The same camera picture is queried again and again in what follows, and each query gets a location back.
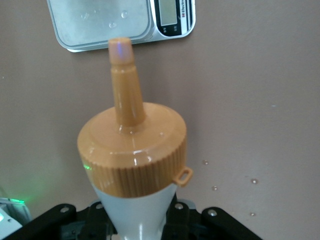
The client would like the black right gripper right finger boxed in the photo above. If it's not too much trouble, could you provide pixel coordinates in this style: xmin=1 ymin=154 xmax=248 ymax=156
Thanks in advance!
xmin=162 ymin=197 xmax=263 ymax=240

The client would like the silver digital kitchen scale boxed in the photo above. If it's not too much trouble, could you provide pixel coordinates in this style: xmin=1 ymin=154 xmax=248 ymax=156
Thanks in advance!
xmin=46 ymin=0 xmax=197 ymax=53

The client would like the translucent sauce bottle orange cap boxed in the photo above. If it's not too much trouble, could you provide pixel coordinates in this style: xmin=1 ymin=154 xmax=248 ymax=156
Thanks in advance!
xmin=76 ymin=37 xmax=195 ymax=240

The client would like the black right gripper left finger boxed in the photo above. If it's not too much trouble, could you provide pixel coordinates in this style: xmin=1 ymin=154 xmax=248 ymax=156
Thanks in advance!
xmin=4 ymin=199 xmax=118 ymax=240

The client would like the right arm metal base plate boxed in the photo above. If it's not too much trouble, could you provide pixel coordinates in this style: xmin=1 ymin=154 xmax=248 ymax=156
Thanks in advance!
xmin=0 ymin=197 xmax=32 ymax=213

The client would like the brown table cover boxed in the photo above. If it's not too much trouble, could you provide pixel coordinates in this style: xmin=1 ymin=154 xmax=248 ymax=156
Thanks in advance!
xmin=0 ymin=0 xmax=320 ymax=240

